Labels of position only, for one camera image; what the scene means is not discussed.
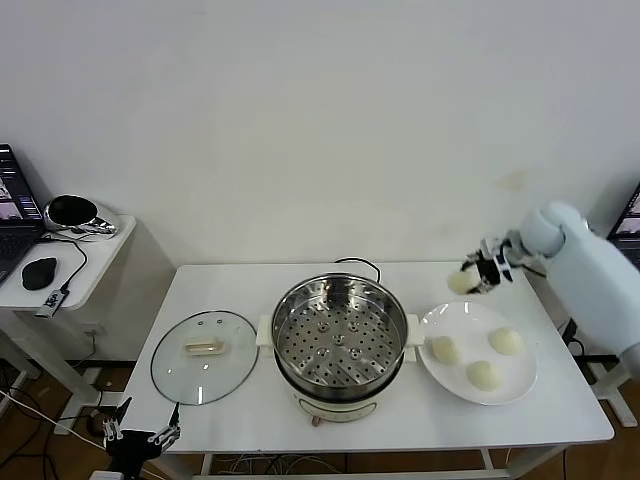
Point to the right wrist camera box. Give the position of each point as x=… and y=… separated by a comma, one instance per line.
x=495, y=246

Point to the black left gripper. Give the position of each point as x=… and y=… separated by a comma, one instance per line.
x=132, y=447

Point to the black computer mouse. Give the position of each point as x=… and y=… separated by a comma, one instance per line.
x=40, y=272

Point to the white main table frame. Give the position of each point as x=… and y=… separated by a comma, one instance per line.
x=206, y=465

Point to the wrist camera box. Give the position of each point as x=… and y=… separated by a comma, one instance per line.
x=495, y=246
x=107, y=475

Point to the dark open laptop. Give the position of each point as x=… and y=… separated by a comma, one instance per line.
x=15, y=210
x=631, y=210

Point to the stainless steel steamer basket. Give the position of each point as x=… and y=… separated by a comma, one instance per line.
x=345, y=325

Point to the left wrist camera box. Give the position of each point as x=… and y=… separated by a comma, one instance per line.
x=107, y=475

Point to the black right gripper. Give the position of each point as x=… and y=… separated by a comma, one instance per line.
x=492, y=272

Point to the shiny chrome helmet object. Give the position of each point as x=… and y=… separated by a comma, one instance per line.
x=75, y=212

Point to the white steamed baozi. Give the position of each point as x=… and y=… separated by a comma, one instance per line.
x=459, y=281
x=484, y=375
x=446, y=348
x=506, y=341

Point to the grey usb hub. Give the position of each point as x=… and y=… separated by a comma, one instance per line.
x=51, y=302

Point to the white round plate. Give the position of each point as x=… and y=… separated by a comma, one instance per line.
x=520, y=380

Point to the round brown floor object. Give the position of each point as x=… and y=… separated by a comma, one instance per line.
x=97, y=424

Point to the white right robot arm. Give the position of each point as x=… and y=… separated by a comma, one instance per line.
x=590, y=280

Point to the black power adapter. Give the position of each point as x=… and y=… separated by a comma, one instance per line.
x=570, y=331

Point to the white wall socket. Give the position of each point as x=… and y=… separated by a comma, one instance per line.
x=95, y=330

